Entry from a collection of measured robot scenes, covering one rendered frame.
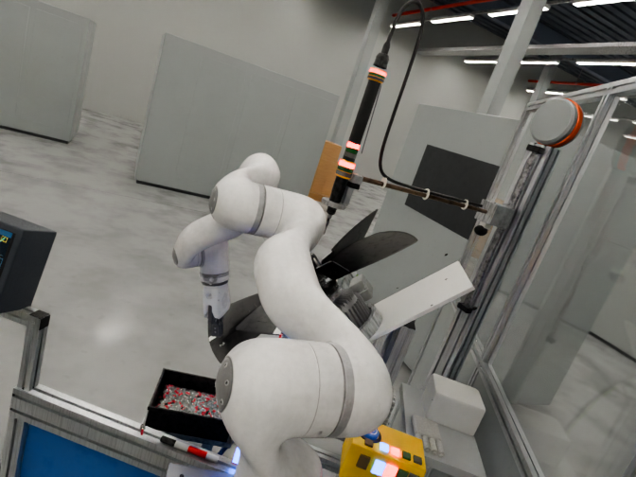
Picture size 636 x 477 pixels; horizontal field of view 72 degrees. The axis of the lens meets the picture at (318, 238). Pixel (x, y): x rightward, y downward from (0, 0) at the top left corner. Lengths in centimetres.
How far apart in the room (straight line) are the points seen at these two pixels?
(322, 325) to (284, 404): 16
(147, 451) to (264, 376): 70
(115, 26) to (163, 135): 690
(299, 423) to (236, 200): 42
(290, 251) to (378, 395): 26
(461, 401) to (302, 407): 106
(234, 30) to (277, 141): 694
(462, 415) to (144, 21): 1251
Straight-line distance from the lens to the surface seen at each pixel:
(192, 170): 674
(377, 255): 129
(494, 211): 156
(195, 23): 1331
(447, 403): 156
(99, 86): 1328
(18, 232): 111
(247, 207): 81
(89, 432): 124
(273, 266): 69
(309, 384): 54
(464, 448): 157
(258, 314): 115
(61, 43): 818
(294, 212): 83
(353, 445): 99
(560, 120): 165
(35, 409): 129
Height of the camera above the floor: 166
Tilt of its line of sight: 15 degrees down
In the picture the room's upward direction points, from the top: 18 degrees clockwise
